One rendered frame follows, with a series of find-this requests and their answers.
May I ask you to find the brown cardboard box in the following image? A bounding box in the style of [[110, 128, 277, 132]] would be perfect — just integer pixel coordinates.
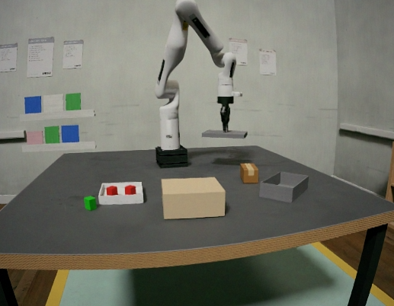
[[240, 164, 258, 183]]

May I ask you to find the green block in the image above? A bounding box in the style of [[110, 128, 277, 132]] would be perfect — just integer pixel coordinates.
[[84, 196, 97, 211]]

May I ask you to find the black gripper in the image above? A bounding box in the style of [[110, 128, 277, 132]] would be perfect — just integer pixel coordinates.
[[217, 97, 234, 132]]

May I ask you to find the red block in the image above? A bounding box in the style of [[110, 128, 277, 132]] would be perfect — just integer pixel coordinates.
[[124, 185, 136, 195], [106, 186, 118, 196]]

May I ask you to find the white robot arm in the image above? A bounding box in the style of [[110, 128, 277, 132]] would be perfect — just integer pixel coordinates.
[[155, 0, 242, 150]]

